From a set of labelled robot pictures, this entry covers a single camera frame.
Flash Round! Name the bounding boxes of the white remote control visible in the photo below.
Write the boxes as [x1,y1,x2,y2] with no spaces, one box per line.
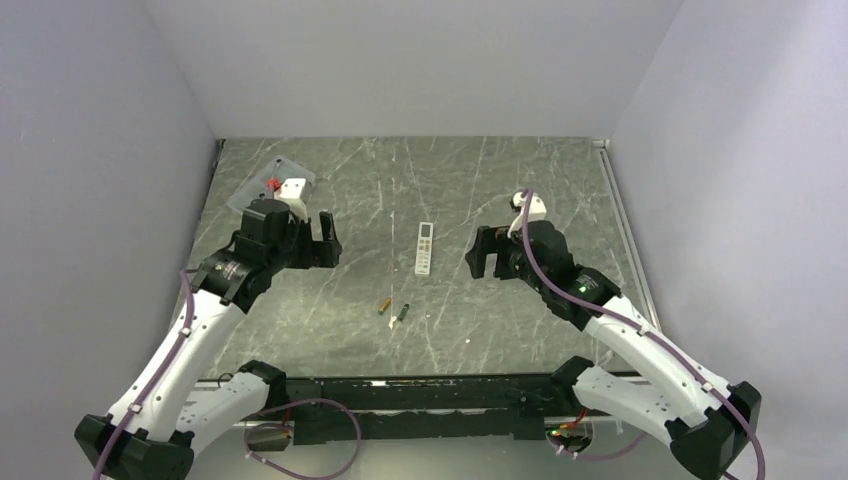
[414,222,433,277]

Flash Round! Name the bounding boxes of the green AA battery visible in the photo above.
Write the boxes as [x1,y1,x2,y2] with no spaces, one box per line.
[397,303,410,321]

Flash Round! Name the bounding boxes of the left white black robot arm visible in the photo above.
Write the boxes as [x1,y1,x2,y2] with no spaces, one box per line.
[74,199,343,479]

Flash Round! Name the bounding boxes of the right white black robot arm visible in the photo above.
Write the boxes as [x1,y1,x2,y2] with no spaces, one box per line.
[465,221,762,479]

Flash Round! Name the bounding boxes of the clear plastic organizer box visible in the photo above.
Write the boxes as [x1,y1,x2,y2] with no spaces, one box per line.
[226,156,316,212]

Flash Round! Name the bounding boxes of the gold AA battery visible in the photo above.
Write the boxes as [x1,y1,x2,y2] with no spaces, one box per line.
[377,298,391,315]

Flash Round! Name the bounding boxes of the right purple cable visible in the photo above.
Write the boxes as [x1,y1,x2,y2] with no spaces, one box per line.
[519,188,770,480]

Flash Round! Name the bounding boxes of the purple cable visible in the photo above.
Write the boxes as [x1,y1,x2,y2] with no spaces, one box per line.
[519,188,770,480]
[243,398,363,480]

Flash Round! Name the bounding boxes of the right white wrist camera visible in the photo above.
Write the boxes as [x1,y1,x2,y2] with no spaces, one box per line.
[509,190,547,233]

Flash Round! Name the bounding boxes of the aluminium rail right edge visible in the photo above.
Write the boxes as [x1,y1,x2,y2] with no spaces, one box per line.
[592,139,662,331]

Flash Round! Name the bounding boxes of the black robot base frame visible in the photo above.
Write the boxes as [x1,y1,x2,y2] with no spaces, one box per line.
[245,373,589,446]

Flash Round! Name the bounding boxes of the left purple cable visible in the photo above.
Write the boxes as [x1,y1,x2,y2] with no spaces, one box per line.
[243,398,363,480]

